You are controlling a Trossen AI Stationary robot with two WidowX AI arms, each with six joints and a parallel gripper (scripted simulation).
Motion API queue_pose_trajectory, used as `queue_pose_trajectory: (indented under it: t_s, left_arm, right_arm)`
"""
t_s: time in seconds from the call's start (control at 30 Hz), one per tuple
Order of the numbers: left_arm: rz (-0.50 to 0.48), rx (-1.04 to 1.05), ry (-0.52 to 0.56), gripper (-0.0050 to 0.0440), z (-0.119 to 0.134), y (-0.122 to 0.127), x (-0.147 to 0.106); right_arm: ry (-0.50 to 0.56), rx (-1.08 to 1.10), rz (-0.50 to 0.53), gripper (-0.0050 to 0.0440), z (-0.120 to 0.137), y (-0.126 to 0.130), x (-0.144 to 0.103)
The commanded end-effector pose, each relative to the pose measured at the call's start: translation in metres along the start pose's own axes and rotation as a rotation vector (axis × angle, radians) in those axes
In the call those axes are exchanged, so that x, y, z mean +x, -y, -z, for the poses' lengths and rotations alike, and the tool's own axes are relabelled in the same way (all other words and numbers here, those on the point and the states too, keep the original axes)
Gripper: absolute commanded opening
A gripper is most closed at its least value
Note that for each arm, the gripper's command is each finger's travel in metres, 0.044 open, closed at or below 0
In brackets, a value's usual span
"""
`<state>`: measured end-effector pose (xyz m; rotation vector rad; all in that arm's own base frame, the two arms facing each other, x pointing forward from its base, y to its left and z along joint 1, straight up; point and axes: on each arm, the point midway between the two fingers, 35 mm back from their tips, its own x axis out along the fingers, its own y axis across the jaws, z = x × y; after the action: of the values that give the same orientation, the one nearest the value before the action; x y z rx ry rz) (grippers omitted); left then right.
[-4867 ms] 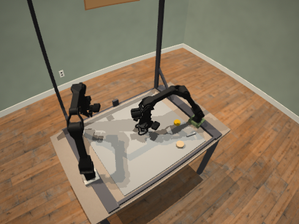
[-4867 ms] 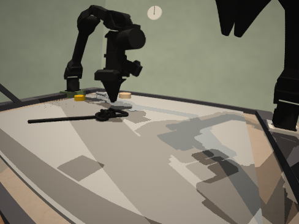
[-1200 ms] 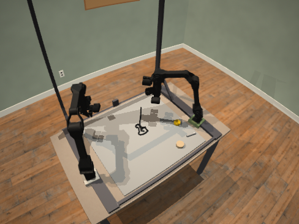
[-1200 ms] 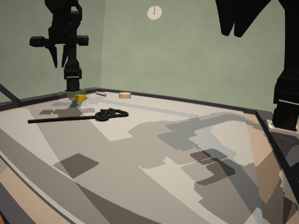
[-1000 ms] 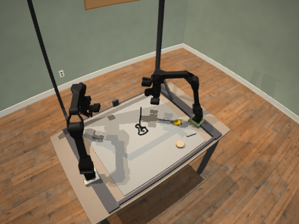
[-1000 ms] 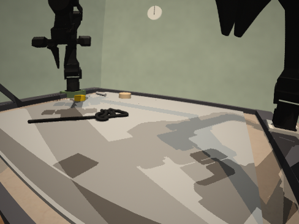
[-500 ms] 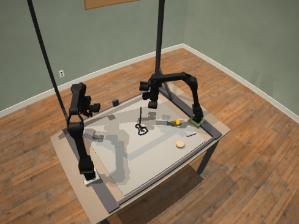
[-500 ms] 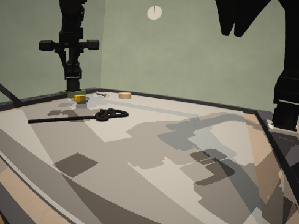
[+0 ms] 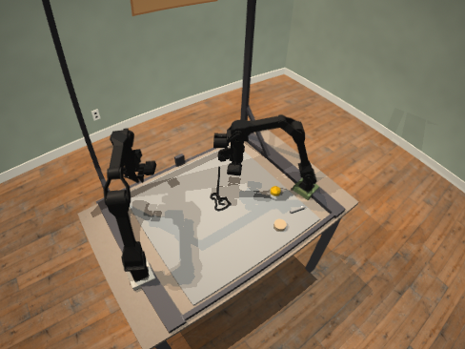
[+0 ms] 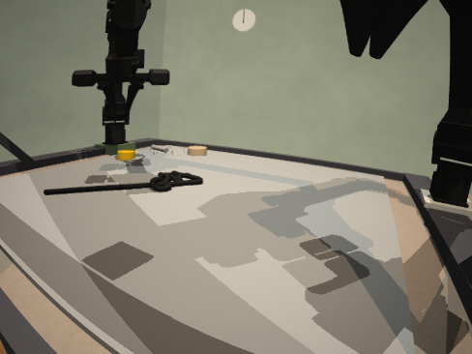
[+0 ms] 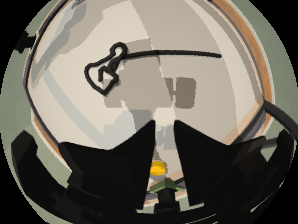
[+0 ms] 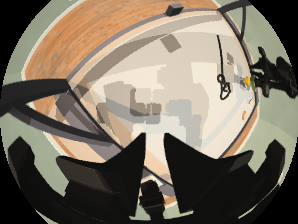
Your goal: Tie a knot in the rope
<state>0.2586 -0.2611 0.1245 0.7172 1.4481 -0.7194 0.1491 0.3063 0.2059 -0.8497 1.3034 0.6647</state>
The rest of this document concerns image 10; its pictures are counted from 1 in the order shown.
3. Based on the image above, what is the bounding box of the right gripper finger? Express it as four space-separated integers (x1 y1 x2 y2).
340 0 376 57
369 0 428 59

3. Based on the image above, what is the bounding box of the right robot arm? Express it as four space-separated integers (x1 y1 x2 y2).
429 0 472 208

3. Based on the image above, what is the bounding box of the black knotted rope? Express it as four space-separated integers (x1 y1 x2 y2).
44 170 203 194

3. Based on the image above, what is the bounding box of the grey metal cylinder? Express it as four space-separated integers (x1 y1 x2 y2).
151 145 168 152

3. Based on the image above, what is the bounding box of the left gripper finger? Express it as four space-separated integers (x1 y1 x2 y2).
97 85 116 122
125 85 144 122

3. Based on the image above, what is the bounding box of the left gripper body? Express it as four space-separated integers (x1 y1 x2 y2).
72 40 170 87

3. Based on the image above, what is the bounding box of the tan wooden disc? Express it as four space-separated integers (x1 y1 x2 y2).
188 146 207 156

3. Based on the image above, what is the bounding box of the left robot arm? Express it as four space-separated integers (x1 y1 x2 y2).
103 0 151 145

